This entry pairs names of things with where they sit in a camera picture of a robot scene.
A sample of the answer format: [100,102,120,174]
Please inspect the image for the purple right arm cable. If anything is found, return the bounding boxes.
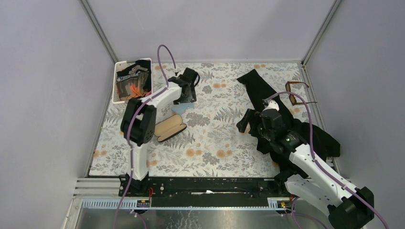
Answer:
[264,92,390,229]

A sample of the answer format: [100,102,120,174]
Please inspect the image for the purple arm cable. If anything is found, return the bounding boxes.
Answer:
[264,92,390,229]
[112,44,178,229]

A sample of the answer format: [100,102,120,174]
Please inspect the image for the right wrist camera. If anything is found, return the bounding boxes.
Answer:
[263,99,279,112]

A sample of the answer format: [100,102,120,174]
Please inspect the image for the black cloth garment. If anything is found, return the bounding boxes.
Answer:
[237,70,341,171]

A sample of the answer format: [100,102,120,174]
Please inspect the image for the brown tortoiseshell sunglasses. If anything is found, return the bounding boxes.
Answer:
[285,81,309,106]

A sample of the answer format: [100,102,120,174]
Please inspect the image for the floral patterned table mat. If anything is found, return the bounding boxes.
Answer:
[88,62,308,177]

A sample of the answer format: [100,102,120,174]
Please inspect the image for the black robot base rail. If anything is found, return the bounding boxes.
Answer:
[118,175,292,203]

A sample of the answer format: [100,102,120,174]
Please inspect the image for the grey slotted cable duct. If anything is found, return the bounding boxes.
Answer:
[82,198,286,211]

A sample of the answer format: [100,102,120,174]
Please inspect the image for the light blue cleaning cloth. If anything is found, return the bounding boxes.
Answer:
[171,103,194,115]

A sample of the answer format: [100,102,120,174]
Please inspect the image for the black glasses case tan lining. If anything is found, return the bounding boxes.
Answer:
[154,114,187,142]

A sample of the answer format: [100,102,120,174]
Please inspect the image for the white perforated plastic basket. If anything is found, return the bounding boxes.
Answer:
[112,58,154,105]

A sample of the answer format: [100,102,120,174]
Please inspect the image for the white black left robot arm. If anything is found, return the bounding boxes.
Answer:
[120,68,200,196]

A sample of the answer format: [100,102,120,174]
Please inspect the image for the black orange clothes in basket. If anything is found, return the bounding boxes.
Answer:
[116,60,152,103]

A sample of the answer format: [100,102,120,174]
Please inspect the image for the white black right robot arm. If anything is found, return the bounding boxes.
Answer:
[236,109,375,229]

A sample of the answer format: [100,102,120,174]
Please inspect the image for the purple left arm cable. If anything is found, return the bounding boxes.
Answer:
[112,44,178,229]

